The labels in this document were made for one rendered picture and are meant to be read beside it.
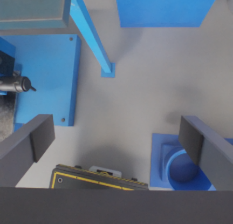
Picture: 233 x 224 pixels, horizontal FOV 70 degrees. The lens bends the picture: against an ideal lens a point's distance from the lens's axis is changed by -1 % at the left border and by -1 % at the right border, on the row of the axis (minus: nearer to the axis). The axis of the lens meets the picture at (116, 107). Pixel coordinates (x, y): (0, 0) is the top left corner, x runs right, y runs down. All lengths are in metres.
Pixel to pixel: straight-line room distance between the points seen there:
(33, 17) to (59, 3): 0.09
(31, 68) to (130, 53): 0.93
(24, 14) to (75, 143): 1.19
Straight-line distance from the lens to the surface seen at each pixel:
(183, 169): 1.42
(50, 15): 0.59
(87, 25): 0.91
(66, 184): 1.33
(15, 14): 0.65
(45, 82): 1.64
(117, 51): 1.65
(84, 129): 1.56
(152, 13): 1.59
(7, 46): 1.84
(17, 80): 1.23
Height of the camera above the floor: 1.49
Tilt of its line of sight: 80 degrees down
